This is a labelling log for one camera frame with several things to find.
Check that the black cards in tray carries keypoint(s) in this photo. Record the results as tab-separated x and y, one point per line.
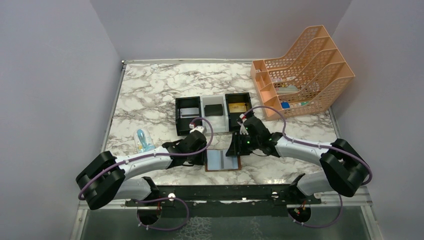
213	110

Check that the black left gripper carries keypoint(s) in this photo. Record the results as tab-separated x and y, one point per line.
199	156

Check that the black tray box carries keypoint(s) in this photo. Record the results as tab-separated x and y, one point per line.
182	124
233	117

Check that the black left tray box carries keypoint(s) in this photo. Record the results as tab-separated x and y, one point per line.
182	124

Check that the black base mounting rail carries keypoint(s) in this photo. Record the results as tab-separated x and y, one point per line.
214	201

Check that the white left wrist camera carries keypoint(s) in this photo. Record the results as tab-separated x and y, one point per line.
201	129

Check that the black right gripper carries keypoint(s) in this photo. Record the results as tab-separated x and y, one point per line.
234	145

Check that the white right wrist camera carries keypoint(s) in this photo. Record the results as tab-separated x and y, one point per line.
243	129

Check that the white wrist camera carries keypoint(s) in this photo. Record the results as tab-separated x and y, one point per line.
243	129
201	129

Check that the silver card in tray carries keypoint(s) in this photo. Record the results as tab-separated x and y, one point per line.
189	112

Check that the gold card in tray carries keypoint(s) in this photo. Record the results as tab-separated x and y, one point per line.
239	107

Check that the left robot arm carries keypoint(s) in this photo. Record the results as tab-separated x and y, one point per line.
102	180

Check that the blue correction tape blister pack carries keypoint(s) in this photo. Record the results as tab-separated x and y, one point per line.
143	141

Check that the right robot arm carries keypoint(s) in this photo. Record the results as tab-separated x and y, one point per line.
343	169

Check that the white middle tray box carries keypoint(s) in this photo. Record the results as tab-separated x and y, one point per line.
218	123

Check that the black right tray box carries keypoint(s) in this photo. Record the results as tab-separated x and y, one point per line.
233	117

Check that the brown leather card holder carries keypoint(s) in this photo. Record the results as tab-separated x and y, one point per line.
217	161

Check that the orange plastic file organizer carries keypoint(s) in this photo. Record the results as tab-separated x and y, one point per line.
306	80

